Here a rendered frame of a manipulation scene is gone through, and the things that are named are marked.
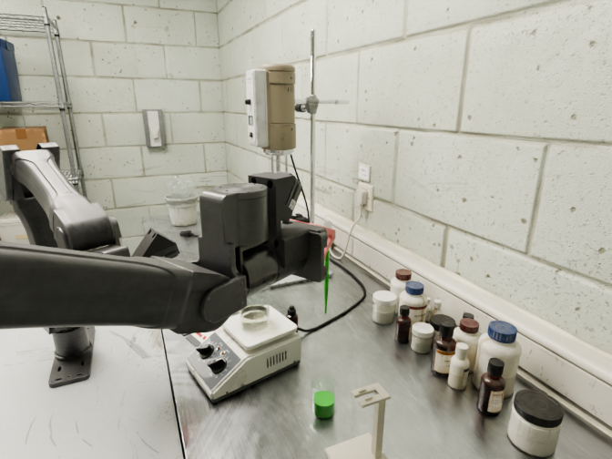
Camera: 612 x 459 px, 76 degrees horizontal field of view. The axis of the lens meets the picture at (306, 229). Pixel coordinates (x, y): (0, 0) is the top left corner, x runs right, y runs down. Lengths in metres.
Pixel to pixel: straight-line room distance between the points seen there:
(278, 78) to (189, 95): 2.07
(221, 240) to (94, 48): 2.78
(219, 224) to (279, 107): 0.74
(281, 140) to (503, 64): 0.56
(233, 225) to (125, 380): 0.55
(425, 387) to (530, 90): 0.59
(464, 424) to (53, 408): 0.72
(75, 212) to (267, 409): 0.46
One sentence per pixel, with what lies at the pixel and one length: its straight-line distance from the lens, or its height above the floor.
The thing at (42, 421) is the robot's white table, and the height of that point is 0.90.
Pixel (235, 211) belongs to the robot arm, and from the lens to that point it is 0.41.
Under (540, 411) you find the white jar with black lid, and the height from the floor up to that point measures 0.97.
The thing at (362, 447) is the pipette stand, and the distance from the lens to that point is 0.70.
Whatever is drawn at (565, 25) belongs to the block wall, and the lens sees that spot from 0.87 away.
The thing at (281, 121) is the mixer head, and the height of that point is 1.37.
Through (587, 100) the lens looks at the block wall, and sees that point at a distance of 0.82.
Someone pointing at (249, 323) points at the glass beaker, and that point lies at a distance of 0.79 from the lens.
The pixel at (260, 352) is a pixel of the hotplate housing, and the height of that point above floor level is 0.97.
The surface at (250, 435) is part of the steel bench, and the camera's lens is 0.73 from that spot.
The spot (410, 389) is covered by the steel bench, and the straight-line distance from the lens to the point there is 0.83.
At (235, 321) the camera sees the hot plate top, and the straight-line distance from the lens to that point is 0.85.
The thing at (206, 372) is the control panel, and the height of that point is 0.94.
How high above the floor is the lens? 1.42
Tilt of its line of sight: 18 degrees down
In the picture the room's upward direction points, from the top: straight up
